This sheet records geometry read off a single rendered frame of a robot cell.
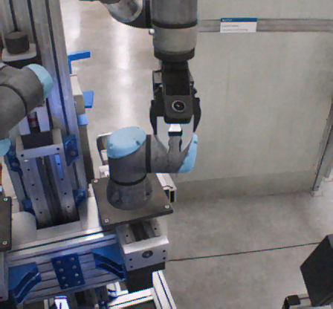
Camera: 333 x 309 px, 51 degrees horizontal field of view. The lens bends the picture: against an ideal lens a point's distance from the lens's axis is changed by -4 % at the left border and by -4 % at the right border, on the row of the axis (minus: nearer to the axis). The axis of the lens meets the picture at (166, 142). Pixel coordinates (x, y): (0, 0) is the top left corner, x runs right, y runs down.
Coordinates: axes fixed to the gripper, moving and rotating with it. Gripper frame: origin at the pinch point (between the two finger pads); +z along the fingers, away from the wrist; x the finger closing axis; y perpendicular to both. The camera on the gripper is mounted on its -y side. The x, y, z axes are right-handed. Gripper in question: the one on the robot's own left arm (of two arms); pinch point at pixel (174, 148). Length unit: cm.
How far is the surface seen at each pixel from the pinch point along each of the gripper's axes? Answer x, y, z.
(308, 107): -104, 128, 68
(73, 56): 61, 294, 92
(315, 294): -31.9, -16.1, 33.7
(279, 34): -76, 128, 20
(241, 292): -47, 52, 143
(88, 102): 52, 285, 140
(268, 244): -74, 84, 143
